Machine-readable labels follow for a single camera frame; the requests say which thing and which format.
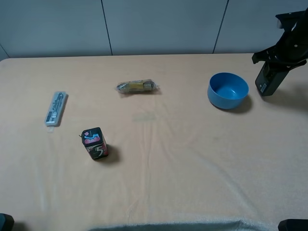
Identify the black left corner block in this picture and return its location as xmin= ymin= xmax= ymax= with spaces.
xmin=0 ymin=213 xmax=14 ymax=231

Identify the clear blue compass case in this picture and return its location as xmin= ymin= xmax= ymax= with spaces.
xmin=44 ymin=91 xmax=68 ymax=133

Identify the black gum box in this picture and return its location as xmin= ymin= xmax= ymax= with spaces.
xmin=80 ymin=127 xmax=109 ymax=161

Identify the black corner block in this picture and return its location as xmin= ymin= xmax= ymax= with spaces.
xmin=0 ymin=213 xmax=14 ymax=231
xmin=278 ymin=219 xmax=308 ymax=231

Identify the black right corner block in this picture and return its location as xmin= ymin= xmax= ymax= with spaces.
xmin=278 ymin=219 xmax=308 ymax=231

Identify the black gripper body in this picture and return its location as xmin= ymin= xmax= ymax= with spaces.
xmin=252 ymin=39 xmax=308 ymax=70

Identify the blue plastic bowl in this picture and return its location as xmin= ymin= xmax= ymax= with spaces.
xmin=207 ymin=72 xmax=249 ymax=110

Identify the black power adapter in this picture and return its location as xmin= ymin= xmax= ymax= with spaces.
xmin=255 ymin=62 xmax=289 ymax=97

